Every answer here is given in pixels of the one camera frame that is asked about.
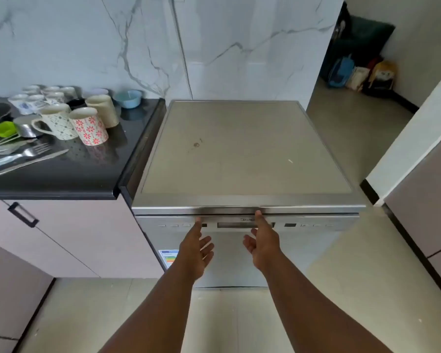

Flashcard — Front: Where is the person's left hand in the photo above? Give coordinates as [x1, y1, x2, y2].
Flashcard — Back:
[174, 216, 215, 283]

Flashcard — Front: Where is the person's right hand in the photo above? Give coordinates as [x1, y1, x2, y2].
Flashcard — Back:
[242, 210, 282, 275]

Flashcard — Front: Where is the silver dishwasher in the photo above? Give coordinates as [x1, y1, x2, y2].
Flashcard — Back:
[119, 100, 367, 290]

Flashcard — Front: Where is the red flower print mug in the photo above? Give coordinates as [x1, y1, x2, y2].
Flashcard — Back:
[69, 107, 109, 147]

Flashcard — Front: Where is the light blue bowl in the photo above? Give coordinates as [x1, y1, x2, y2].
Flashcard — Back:
[113, 89, 143, 109]

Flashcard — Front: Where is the plain cream mug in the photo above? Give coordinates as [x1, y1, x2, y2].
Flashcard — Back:
[85, 94, 120, 129]

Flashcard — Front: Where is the cream diamond pattern mug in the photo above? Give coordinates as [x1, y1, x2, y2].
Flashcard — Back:
[31, 103, 78, 141]

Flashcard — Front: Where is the white floral bowl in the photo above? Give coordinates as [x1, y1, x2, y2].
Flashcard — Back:
[81, 88, 110, 99]

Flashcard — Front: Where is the steel cup with wire handle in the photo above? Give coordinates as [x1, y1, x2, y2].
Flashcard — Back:
[0, 114, 45, 148]

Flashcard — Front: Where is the cluster of small teacups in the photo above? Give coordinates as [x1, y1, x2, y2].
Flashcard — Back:
[8, 84, 78, 115]

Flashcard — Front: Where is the person's left forearm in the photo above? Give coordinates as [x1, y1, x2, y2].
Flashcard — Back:
[99, 266, 198, 353]

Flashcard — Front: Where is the person's right forearm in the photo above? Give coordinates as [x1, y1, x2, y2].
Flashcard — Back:
[259, 260, 391, 353]

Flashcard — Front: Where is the black countertop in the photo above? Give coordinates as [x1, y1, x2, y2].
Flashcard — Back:
[0, 95, 167, 201]

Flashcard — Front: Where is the pink base cabinet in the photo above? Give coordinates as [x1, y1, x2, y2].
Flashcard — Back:
[0, 196, 165, 280]
[0, 238, 56, 353]

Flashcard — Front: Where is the beige base cabinet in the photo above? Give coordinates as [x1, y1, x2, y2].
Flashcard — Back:
[384, 123, 441, 309]

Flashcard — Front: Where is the blue bag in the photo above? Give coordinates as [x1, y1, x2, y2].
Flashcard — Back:
[327, 55, 355, 88]

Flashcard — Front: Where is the white bag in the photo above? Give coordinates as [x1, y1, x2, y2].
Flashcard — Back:
[345, 66, 371, 92]

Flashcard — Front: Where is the yellow bag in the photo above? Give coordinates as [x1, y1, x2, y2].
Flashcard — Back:
[367, 60, 398, 93]

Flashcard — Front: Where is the dark green cushion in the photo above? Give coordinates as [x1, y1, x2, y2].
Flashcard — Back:
[347, 16, 396, 61]

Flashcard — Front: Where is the black cabinet handle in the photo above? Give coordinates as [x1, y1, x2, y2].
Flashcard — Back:
[8, 202, 40, 228]

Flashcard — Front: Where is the grey power cable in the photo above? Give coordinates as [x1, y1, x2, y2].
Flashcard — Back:
[169, 0, 194, 101]

